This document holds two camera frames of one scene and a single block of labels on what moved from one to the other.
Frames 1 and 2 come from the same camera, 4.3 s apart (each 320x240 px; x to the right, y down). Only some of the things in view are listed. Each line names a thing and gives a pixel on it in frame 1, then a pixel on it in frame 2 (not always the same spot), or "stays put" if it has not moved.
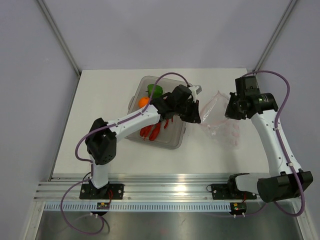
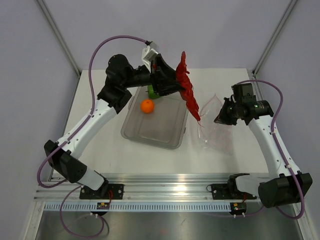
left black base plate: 110,191 stays put
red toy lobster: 152,131 -> 183,79
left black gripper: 193,116 -> 162,84
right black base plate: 230,191 stays put
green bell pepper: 158,91 stays put
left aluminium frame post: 59,35 stays put
